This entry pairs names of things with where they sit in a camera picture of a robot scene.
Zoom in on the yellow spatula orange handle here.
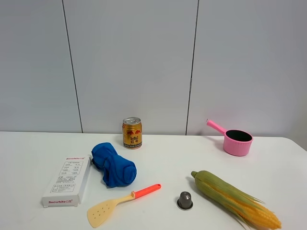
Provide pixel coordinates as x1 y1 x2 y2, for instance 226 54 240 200
87 184 162 228

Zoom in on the gold red bull can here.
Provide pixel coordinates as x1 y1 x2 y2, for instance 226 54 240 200
122 117 142 149

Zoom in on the blue rolled cloth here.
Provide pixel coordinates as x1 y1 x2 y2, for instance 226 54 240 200
92 142 137 188

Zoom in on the pink toy saucepan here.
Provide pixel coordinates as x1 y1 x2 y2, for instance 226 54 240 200
206 120 253 157

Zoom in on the grey coffee capsule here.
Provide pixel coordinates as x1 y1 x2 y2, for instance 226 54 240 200
177 191 193 210

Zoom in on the white Snowhite box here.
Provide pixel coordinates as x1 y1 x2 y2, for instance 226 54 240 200
41 155 92 207

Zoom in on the toy corn cob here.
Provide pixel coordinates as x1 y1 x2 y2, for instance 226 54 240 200
191 171 282 230

